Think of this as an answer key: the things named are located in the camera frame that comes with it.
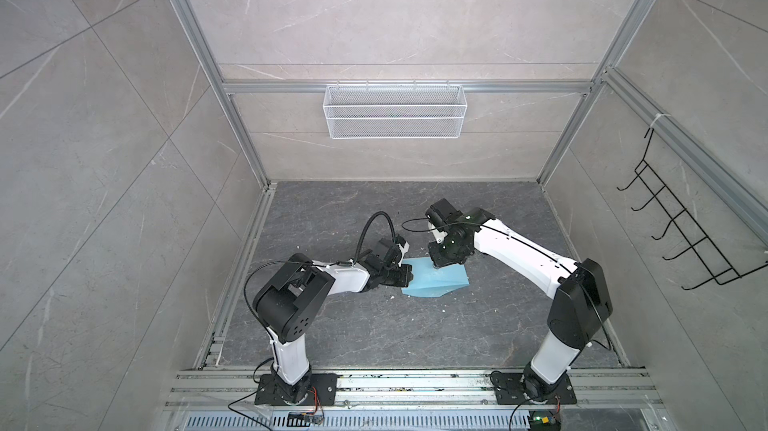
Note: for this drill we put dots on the white wire mesh basket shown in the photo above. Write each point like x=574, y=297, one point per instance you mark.
x=367, y=112

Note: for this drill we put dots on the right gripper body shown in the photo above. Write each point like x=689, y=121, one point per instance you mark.
x=444, y=253

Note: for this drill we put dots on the black wire hook rack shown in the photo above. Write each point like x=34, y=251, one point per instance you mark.
x=717, y=267

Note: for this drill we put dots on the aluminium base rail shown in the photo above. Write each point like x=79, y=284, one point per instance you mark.
x=427, y=399

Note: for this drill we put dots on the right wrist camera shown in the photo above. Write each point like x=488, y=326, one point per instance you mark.
x=442, y=214

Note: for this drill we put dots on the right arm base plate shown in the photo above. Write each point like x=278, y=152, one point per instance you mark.
x=526, y=388

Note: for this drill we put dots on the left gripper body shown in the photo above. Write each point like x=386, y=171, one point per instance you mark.
x=401, y=275

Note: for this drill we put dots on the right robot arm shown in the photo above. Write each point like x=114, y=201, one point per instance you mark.
x=580, y=299

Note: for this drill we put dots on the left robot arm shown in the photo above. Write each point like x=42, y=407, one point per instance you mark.
x=292, y=298

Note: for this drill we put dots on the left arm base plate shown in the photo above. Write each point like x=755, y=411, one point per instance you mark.
x=313, y=388

